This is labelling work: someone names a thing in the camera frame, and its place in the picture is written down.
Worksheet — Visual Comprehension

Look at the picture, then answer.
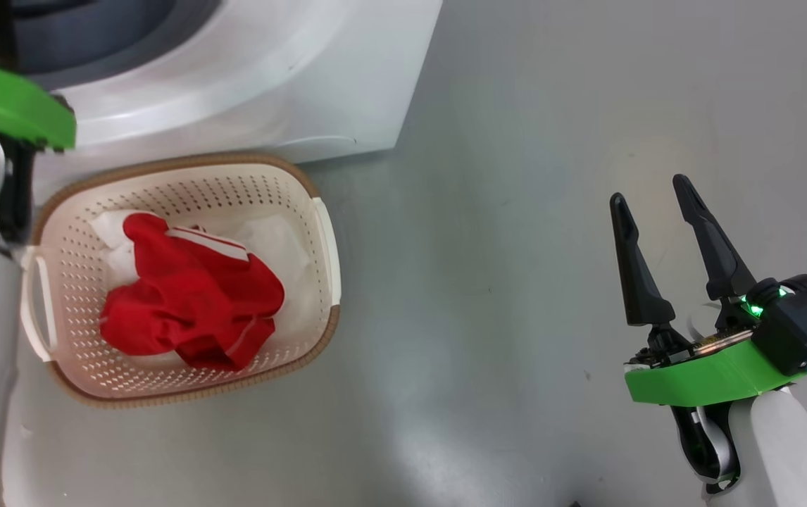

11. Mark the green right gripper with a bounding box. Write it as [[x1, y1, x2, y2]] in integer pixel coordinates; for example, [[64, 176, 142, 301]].
[[609, 174, 807, 408]]

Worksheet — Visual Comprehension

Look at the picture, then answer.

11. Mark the cream perforated laundry basket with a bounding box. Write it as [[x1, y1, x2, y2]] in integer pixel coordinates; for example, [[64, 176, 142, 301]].
[[20, 153, 342, 409]]

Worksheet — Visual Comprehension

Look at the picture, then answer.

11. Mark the white front-load washing machine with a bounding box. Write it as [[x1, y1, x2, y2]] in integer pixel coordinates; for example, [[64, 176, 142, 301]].
[[13, 0, 444, 205]]

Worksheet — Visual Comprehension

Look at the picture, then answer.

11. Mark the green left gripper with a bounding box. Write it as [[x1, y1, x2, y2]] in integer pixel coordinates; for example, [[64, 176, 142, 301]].
[[0, 53, 77, 152]]

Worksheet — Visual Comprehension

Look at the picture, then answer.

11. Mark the white cloth in basket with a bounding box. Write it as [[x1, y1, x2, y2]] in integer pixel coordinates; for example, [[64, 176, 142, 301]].
[[89, 209, 314, 347]]

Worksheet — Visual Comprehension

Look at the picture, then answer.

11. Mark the red and white garment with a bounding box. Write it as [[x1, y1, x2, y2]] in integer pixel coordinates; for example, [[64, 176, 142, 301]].
[[99, 213, 286, 373]]

